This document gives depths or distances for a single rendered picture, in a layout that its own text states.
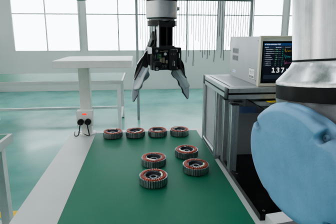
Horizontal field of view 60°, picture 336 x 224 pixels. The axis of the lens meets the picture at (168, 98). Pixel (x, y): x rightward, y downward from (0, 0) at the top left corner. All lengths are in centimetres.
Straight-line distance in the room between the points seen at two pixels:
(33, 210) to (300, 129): 99
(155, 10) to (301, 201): 53
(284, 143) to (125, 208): 83
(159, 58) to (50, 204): 68
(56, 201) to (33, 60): 682
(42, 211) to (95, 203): 17
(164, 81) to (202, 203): 654
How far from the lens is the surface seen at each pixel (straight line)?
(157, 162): 130
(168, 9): 70
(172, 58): 69
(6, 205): 210
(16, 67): 800
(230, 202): 110
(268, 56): 125
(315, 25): 28
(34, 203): 117
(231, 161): 126
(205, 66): 764
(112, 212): 104
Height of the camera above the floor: 131
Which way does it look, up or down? 12 degrees down
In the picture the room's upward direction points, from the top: straight up
